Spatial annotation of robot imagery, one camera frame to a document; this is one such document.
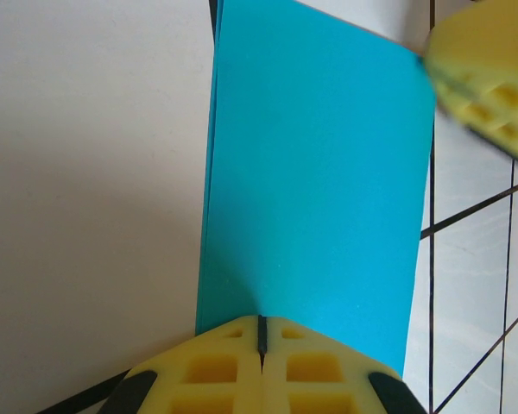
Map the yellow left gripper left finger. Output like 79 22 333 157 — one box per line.
98 315 265 414

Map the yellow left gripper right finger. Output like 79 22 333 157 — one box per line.
260 316 427 414

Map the blue paper sheet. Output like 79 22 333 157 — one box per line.
195 0 437 380

